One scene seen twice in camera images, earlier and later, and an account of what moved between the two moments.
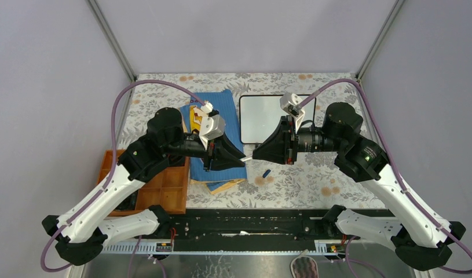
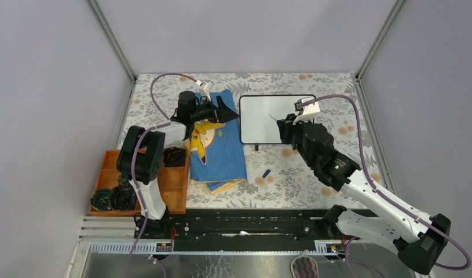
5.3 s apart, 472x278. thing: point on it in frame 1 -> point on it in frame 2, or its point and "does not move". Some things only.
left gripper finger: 223,163 -> 224,115
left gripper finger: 222,144 -> 223,109
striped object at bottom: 304,266 does not move
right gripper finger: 275,153 -> 283,128
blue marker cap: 266,173 does not move
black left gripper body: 189,146 -> 204,111
